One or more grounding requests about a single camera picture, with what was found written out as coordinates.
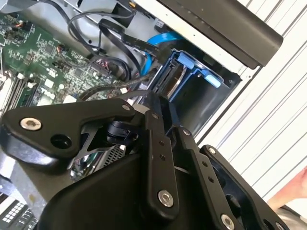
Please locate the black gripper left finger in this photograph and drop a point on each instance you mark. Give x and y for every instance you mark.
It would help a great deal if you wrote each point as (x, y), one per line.
(60, 122)

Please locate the hard disk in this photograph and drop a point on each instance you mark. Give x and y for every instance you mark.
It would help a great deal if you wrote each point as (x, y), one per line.
(189, 72)

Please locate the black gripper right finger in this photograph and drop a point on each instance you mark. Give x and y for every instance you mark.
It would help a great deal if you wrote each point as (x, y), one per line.
(184, 143)

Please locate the person's hand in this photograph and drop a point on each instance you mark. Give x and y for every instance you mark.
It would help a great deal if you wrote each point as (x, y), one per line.
(292, 189)

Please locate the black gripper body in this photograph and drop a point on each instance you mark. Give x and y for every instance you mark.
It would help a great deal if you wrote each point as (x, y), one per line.
(103, 196)

